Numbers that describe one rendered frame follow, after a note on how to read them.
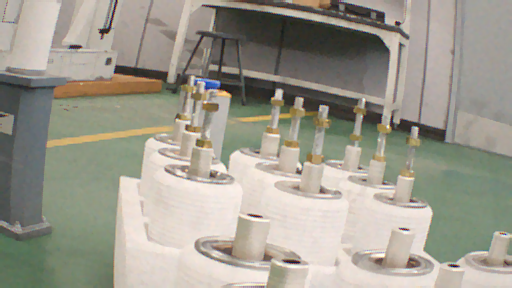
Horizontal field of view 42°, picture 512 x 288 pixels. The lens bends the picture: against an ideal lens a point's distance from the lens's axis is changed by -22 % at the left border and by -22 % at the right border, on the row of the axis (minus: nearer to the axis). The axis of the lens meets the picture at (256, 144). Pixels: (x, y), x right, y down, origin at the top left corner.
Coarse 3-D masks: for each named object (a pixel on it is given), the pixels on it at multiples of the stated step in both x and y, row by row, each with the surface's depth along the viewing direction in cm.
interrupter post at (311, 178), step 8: (304, 168) 88; (312, 168) 88; (320, 168) 88; (304, 176) 88; (312, 176) 88; (320, 176) 88; (304, 184) 88; (312, 184) 88; (320, 184) 89; (312, 192) 88
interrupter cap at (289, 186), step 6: (282, 180) 91; (288, 180) 92; (276, 186) 88; (282, 186) 88; (288, 186) 89; (294, 186) 90; (324, 186) 92; (288, 192) 86; (294, 192) 86; (300, 192) 85; (306, 192) 87; (324, 192) 90; (330, 192) 89; (336, 192) 90; (312, 198) 85; (318, 198) 85; (324, 198) 86; (330, 198) 86; (336, 198) 87
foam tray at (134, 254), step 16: (128, 192) 107; (128, 208) 96; (128, 224) 88; (144, 224) 90; (128, 240) 80; (144, 240) 82; (128, 256) 79; (144, 256) 79; (160, 256) 79; (176, 256) 80; (336, 256) 91; (128, 272) 79; (144, 272) 79; (160, 272) 80; (176, 272) 80; (320, 272) 83
